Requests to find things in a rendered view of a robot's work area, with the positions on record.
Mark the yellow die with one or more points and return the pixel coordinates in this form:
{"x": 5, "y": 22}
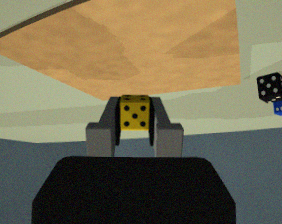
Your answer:
{"x": 134, "y": 112}

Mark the black die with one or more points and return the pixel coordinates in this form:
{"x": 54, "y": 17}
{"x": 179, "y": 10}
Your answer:
{"x": 270, "y": 87}

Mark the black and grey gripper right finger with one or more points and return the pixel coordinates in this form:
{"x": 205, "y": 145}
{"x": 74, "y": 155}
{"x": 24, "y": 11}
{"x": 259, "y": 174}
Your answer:
{"x": 169, "y": 136}

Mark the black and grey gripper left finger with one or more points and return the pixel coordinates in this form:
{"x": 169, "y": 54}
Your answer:
{"x": 99, "y": 135}

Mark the tan mat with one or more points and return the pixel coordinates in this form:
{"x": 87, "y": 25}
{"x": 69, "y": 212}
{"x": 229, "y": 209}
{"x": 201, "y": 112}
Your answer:
{"x": 131, "y": 47}

